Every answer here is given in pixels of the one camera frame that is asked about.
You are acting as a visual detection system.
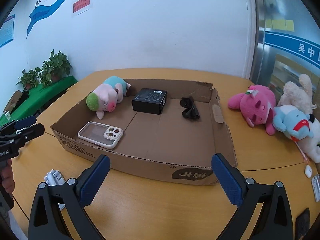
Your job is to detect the small white packet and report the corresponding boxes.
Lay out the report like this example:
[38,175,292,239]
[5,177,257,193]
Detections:
[311,174,320,202]

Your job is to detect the white earbuds case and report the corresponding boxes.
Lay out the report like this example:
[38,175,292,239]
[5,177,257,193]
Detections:
[304,165,312,178]

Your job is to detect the pink pig plush toy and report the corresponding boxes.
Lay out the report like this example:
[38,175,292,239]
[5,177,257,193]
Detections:
[86,76,131,120]

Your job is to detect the shallow cardboard box tray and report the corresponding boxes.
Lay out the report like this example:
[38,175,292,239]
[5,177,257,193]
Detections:
[51,79,237,185]

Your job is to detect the cream bunny plush toy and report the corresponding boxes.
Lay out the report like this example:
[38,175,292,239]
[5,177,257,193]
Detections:
[277,74,319,163]

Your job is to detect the potted green plant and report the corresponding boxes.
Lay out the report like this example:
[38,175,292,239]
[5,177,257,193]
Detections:
[16,67,41,90]
[35,50,72,87]

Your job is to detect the grey folding phone stand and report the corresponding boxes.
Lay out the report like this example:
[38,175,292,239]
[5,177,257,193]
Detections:
[43,169,68,210]

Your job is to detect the black product box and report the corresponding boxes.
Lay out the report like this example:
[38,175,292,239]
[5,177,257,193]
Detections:
[132,88,167,115]

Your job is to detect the left potted green plant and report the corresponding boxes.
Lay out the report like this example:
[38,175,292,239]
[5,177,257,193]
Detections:
[16,67,41,90]

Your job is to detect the black wallet at edge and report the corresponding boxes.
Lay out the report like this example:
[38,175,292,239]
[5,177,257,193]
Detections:
[295,207,310,240]

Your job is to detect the brown cardboard box background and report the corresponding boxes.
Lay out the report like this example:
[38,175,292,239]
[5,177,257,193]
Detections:
[3,90,22,114]

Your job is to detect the pink bear plush toy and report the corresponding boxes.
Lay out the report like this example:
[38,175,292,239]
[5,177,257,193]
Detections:
[228,85,276,135]

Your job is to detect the black sunglasses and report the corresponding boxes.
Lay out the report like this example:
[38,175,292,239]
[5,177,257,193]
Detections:
[180,97,200,120]

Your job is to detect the person's left hand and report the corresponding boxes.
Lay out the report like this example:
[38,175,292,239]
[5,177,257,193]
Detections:
[1,159,15,194]

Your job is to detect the blue elephant plush toy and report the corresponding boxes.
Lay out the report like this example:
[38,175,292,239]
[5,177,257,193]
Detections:
[272,105,314,141]

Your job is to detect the right potted green plant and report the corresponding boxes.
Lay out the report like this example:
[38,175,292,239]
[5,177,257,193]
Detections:
[35,50,72,87]

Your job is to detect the green covered side table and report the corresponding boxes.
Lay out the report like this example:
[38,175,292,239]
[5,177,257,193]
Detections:
[1,76,77,126]

